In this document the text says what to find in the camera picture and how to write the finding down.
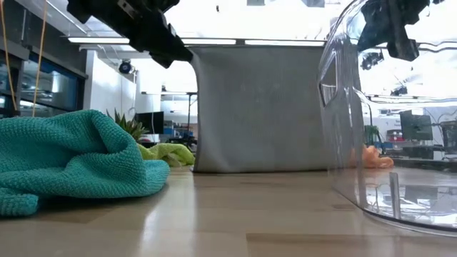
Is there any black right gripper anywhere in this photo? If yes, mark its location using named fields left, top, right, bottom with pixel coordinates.
left=356, top=0, right=431, bottom=61

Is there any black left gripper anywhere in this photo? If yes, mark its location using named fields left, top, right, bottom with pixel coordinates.
left=66, top=0, right=194, bottom=69

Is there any lime green microfiber towel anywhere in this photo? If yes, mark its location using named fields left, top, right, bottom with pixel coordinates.
left=137, top=142, right=196, bottom=168

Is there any grey microfiber towel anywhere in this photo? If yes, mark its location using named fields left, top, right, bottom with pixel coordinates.
left=190, top=45, right=336, bottom=174

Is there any orange microfiber towel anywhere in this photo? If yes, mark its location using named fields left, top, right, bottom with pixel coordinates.
left=348, top=144, right=395, bottom=170

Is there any teal microfiber towel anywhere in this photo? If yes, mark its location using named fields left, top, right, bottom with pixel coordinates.
left=0, top=109, right=171, bottom=218

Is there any clear plastic bin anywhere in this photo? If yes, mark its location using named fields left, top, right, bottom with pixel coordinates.
left=316, top=0, right=457, bottom=237

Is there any black computer monitor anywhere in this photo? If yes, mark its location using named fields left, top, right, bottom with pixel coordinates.
left=399, top=110, right=434, bottom=141
left=134, top=111, right=165, bottom=136

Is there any small potted succulent plant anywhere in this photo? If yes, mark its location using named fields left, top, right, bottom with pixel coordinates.
left=106, top=109, right=150, bottom=144

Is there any black ceiling camera rig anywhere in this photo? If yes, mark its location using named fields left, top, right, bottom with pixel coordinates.
left=360, top=51, right=385, bottom=71

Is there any black dome ceiling camera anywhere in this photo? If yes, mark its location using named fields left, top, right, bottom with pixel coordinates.
left=118, top=59, right=134, bottom=75

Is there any yellow hanging power cord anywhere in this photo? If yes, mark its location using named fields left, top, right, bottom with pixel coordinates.
left=0, top=0, right=19, bottom=112
left=31, top=0, right=48, bottom=118

